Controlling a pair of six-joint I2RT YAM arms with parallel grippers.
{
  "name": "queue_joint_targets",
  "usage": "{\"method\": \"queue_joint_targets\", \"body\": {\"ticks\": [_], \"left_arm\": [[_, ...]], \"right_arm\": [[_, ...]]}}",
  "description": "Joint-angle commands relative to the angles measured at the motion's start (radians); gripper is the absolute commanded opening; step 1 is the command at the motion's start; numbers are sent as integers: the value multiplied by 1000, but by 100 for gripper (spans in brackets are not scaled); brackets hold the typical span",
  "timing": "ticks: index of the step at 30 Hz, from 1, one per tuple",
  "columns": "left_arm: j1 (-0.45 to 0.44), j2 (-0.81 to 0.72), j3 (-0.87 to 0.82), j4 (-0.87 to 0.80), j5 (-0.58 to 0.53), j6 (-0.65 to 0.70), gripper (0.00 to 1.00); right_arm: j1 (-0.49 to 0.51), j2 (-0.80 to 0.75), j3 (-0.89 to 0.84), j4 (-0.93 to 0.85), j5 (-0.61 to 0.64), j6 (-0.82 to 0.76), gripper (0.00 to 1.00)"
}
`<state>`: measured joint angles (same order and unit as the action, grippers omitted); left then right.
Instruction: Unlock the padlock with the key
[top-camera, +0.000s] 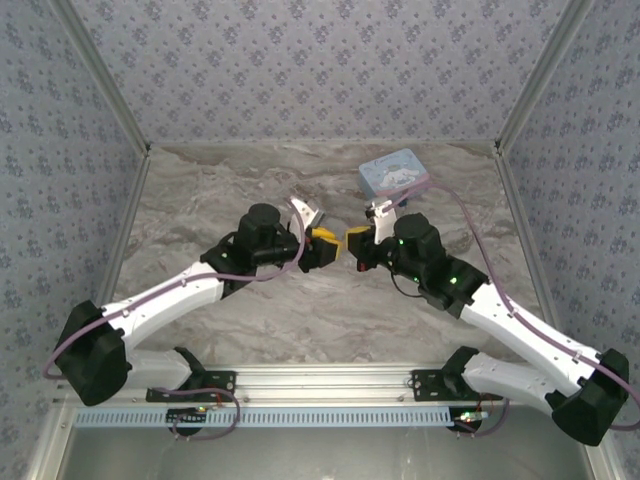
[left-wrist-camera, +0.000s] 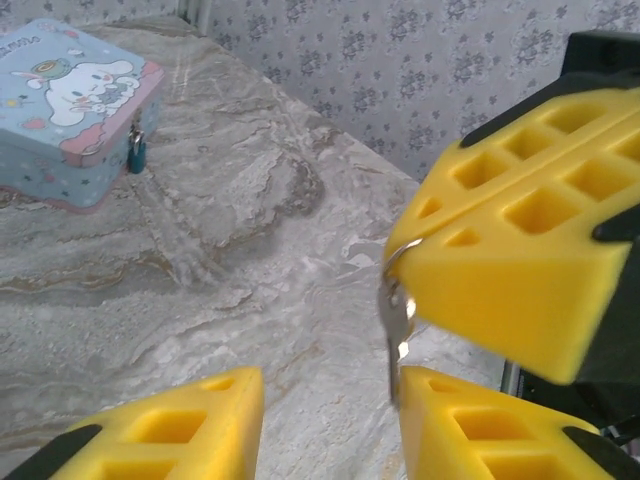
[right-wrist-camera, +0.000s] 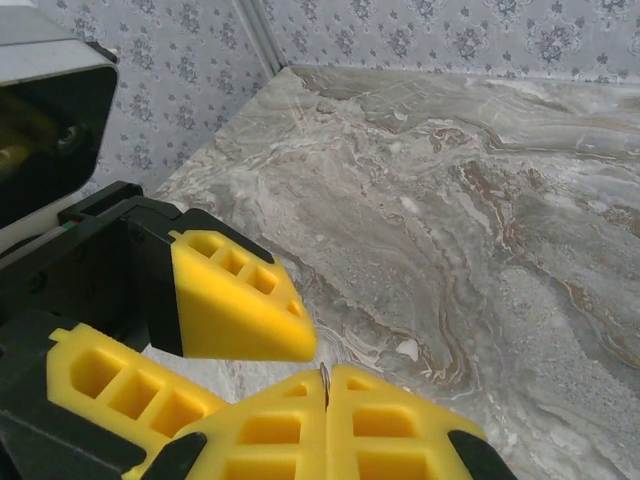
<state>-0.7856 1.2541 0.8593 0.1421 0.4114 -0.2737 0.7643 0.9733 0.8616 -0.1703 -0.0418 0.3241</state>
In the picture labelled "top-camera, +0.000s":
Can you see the blue cartoon dog tin box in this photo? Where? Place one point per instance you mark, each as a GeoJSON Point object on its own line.
{"type": "Point", "coordinates": [390, 170]}

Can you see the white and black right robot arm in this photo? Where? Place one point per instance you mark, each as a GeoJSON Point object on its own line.
{"type": "Point", "coordinates": [525, 325]}

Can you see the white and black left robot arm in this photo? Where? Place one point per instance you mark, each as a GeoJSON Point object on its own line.
{"type": "Point", "coordinates": [160, 300]}

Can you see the black right controller board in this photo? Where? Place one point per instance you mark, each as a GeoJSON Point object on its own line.
{"type": "Point", "coordinates": [470, 419]}

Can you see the black controller board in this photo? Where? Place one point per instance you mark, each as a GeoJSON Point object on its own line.
{"type": "Point", "coordinates": [470, 419]}
{"type": "Point", "coordinates": [187, 417]}

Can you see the black left controller board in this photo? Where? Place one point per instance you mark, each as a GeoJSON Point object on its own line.
{"type": "Point", "coordinates": [187, 417]}

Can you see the grey metal panel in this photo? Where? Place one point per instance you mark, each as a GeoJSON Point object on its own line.
{"type": "Point", "coordinates": [320, 455]}

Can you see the aluminium side frame rail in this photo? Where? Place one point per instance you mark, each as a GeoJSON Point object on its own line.
{"type": "Point", "coordinates": [520, 215]}
{"type": "Point", "coordinates": [127, 220]}

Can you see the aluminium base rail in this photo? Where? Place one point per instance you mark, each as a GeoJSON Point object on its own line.
{"type": "Point", "coordinates": [320, 382]}

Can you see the aluminium upright frame post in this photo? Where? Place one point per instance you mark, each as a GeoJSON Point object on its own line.
{"type": "Point", "coordinates": [107, 85]}
{"type": "Point", "coordinates": [545, 75]}

